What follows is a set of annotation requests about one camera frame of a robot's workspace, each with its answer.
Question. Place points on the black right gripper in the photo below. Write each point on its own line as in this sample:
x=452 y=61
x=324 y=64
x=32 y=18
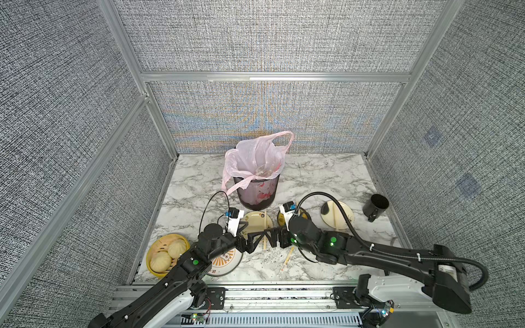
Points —
x=284 y=233

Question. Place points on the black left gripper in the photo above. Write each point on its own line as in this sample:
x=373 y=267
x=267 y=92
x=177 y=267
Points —
x=249 y=247

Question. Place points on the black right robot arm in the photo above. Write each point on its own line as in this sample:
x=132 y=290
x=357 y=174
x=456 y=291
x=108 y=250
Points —
x=444 y=279

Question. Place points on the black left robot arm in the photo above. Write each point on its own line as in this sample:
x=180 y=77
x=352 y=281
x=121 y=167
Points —
x=183 y=288

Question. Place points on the wrapped chopsticks pile on table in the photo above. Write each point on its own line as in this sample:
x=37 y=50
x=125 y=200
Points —
x=287 y=259

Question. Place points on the cream small plate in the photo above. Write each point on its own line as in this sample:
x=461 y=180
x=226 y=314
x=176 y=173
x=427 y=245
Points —
x=255 y=221

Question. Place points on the yellow patterned black plate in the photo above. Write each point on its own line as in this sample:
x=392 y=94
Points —
x=302 y=213

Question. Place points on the black mesh trash bin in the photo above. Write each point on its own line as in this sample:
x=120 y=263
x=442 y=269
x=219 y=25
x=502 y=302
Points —
x=259 y=194

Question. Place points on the steamed bun upper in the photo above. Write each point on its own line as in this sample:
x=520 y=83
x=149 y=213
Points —
x=177 y=248

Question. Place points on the steamed bun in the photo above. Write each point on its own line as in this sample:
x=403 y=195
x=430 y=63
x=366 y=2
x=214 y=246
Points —
x=177 y=248
x=160 y=262

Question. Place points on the pink plastic trash bag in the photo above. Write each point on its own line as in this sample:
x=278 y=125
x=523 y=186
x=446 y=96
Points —
x=262 y=158

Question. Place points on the yellow steamer basket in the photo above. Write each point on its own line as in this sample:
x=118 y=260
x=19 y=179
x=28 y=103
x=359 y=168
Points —
x=162 y=245

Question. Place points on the steamed bun lower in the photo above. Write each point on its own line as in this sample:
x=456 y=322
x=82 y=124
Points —
x=160 y=262

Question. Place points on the black mug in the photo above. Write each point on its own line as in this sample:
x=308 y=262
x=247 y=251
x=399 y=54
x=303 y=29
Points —
x=375 y=206

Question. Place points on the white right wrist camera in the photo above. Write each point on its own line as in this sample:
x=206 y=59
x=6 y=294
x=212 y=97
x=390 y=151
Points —
x=288 y=210

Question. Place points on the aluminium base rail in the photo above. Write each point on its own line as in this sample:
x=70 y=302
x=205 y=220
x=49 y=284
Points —
x=283 y=305

